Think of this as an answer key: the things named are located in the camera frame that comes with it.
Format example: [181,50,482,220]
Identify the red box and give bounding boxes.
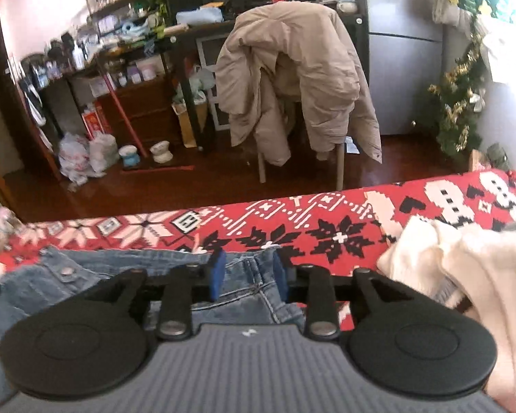
[82,102,112,138]

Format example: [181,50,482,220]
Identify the light blue folded cloth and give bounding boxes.
[175,6,223,25]

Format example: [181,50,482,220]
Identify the white cloth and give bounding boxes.
[479,19,516,84]

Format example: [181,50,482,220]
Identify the dark wooden drawer cabinet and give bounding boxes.
[97,75,185,147]

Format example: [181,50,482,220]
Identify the grey refrigerator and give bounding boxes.
[363,0,447,137]

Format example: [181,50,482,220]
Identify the wooden chair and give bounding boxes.
[258,64,347,191]

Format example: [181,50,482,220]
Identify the red broom pole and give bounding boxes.
[95,58,149,158]

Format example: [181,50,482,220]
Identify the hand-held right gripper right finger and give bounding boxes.
[272,247,413,340]

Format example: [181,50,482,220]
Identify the beige jacket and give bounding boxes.
[215,2,383,168]

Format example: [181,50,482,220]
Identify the white pump bottle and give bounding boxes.
[71,43,87,70]

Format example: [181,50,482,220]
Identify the blue denim jeans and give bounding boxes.
[0,245,307,402]

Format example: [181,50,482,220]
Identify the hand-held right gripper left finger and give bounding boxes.
[92,247,227,340]

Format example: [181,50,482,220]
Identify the small Christmas tree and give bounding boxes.
[428,30,490,156]

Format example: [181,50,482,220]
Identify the white knit sweater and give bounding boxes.
[376,215,516,413]

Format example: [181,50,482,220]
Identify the blue pet bowl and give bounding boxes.
[118,145,139,168]

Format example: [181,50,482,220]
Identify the white plastic bag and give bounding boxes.
[58,133,92,182]
[89,133,120,173]

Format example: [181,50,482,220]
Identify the red patterned blanket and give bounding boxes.
[0,168,516,324]

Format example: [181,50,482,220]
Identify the white pet bowl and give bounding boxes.
[150,141,173,164]

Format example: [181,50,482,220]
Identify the brown paper bag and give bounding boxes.
[172,101,208,148]

